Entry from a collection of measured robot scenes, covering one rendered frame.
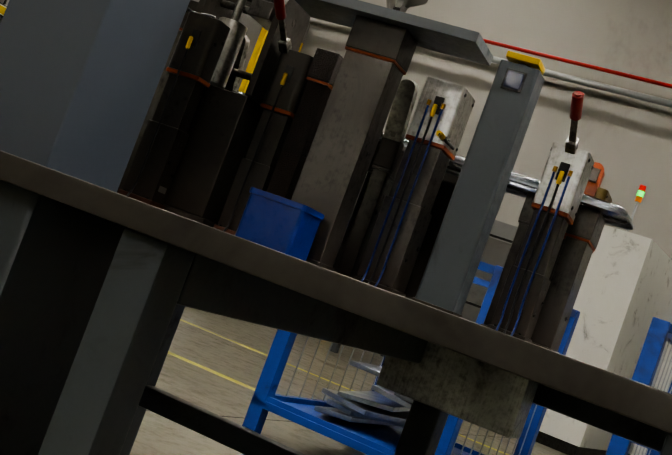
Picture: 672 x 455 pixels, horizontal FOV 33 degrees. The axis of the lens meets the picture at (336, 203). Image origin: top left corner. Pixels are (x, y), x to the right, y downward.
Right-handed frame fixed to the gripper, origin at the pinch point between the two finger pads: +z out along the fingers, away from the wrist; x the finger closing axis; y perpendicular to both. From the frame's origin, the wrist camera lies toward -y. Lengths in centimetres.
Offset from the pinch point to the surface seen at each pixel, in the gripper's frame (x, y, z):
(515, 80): 5.9, 26.4, 7.2
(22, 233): -48, -12, 59
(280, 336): 178, -155, 76
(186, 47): -12.9, -34.2, 17.5
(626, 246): 753, -320, -70
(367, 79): -2.6, 2.7, 14.1
